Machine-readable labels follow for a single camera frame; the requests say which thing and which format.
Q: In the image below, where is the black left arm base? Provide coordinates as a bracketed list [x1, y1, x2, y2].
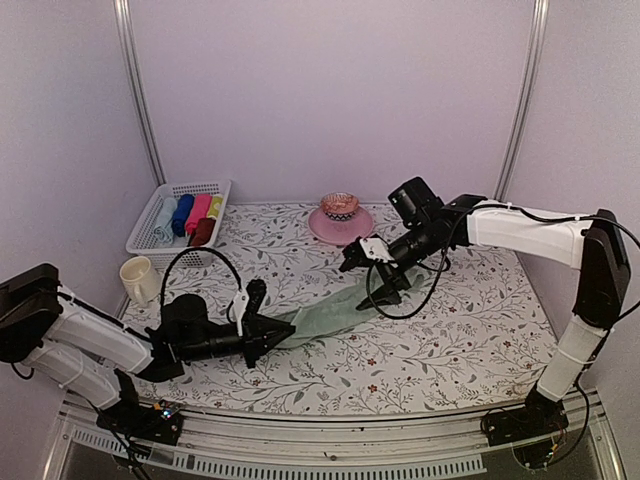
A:
[96, 369, 184, 446]

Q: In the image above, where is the dark red towel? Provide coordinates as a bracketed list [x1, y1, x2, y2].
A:
[189, 217, 216, 247]

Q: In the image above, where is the yellow green rolled towel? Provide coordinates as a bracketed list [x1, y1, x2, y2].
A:
[206, 195, 224, 220]

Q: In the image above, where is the right aluminium frame post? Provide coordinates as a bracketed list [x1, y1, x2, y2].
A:
[494, 0, 550, 201]

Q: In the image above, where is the white plastic basket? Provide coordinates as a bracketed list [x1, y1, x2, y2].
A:
[126, 179, 233, 270]

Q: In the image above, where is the white cup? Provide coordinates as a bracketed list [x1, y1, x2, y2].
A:
[119, 256, 162, 308]

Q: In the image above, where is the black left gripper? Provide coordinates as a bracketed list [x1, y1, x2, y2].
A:
[181, 316, 296, 370]

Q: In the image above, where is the pink rolled towel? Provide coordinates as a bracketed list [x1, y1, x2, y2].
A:
[185, 194, 213, 236]

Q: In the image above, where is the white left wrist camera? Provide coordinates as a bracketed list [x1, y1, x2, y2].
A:
[227, 279, 267, 337]

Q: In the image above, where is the light blue rolled towel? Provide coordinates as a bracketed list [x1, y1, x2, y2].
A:
[153, 197, 177, 245]

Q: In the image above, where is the aluminium front rail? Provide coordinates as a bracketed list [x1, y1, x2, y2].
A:
[39, 389, 635, 479]

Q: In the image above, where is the green panda towel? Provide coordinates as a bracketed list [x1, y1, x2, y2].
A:
[269, 269, 436, 350]

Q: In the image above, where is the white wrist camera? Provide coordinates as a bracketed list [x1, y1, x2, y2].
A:
[227, 279, 267, 337]
[339, 236, 395, 272]

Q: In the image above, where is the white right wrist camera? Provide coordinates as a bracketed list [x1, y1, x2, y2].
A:
[339, 236, 395, 272]

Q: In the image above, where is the patterned small bowl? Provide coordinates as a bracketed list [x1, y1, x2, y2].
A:
[320, 192, 359, 221]

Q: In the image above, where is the dark blue rolled towel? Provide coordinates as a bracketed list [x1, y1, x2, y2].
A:
[171, 194, 195, 237]

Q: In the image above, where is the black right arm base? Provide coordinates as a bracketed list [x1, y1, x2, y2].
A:
[480, 388, 569, 469]

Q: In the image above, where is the aluminium frame post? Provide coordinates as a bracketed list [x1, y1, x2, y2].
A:
[113, 0, 166, 186]
[494, 0, 550, 201]

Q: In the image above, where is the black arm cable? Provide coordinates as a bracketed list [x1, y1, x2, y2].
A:
[158, 245, 245, 306]
[365, 244, 451, 321]

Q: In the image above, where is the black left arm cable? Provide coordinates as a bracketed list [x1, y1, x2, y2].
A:
[158, 245, 245, 306]

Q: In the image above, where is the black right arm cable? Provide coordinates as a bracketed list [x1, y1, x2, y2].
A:
[365, 244, 451, 321]

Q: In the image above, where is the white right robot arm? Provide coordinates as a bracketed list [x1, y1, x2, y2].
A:
[341, 177, 631, 436]

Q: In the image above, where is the left aluminium frame post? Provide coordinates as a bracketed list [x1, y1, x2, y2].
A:
[113, 0, 166, 186]

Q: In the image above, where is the pink plate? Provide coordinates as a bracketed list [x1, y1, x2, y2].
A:
[308, 207, 374, 246]

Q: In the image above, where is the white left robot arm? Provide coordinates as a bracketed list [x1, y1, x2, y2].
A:
[1, 263, 296, 434]

